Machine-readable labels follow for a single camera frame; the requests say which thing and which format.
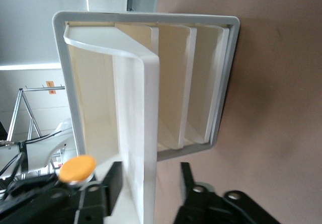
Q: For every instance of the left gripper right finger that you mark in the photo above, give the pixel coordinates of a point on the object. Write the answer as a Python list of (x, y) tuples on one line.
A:
[(187, 181)]

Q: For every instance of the orange label tag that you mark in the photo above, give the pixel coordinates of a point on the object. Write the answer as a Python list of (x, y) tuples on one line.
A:
[(52, 92), (50, 84)]

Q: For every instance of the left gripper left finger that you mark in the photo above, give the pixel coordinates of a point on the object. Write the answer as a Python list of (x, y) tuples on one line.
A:
[(114, 183)]

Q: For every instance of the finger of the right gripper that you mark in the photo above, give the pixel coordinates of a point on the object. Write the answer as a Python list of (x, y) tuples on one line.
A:
[(37, 185)]

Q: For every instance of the yellow push button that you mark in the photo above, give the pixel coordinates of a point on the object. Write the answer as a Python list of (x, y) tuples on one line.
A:
[(78, 168)]

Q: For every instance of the brown table cover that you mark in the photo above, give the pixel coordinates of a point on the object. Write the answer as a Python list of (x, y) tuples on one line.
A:
[(276, 108)]

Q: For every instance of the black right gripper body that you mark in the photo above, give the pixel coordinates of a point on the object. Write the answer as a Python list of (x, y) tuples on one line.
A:
[(37, 209)]

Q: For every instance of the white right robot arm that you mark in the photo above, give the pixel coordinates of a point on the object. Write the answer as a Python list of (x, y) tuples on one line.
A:
[(40, 153)]

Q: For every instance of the silver metal rack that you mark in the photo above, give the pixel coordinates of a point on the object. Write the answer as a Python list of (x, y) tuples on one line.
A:
[(40, 89)]

